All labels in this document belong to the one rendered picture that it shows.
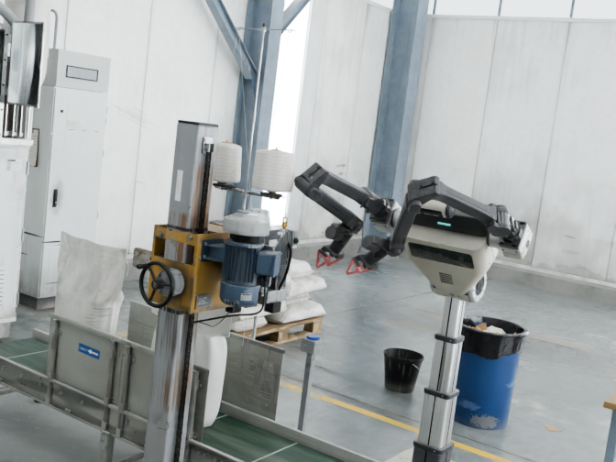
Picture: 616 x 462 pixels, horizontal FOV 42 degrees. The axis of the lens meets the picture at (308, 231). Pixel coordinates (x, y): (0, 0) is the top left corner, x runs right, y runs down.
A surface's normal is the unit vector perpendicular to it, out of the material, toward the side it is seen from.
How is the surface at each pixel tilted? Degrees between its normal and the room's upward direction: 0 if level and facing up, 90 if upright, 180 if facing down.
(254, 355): 90
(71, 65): 90
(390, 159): 90
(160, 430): 90
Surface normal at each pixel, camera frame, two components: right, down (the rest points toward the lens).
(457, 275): -0.51, 0.66
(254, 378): -0.57, 0.04
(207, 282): 0.81, 0.18
